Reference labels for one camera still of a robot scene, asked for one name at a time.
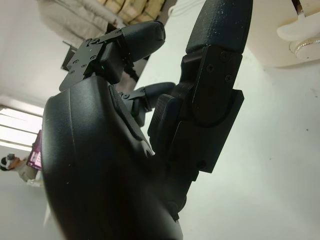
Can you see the purple printed box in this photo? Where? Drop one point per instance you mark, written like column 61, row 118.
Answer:
column 35, row 155

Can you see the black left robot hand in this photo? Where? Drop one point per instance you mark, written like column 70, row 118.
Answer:
column 100, row 150

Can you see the white two-slot toaster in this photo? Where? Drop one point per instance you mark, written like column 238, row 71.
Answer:
column 265, row 45

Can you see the wooden crates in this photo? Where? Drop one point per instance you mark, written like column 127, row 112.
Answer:
column 135, row 12

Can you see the person wearing headset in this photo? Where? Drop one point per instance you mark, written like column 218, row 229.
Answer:
column 22, row 172

